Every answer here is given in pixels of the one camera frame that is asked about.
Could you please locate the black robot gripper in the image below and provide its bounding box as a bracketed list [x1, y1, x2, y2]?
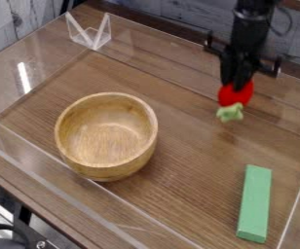
[203, 32, 280, 91]

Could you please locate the red plush strawberry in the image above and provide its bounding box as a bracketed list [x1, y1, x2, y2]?
[216, 81, 254, 123]

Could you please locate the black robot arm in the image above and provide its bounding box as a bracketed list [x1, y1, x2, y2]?
[203, 0, 280, 92]

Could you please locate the wooden bowl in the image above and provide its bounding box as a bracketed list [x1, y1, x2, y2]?
[53, 92, 159, 182]

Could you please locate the green rectangular block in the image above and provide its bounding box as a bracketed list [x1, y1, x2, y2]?
[235, 164, 272, 243]

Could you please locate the clear acrylic enclosure wall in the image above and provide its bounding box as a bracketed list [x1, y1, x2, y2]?
[0, 16, 300, 249]

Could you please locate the clear acrylic corner bracket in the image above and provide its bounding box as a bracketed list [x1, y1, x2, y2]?
[65, 13, 111, 51]

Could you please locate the black table leg bracket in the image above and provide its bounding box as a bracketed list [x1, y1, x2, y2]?
[13, 203, 72, 249]

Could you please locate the black cable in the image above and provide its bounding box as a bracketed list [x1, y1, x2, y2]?
[0, 223, 24, 249]

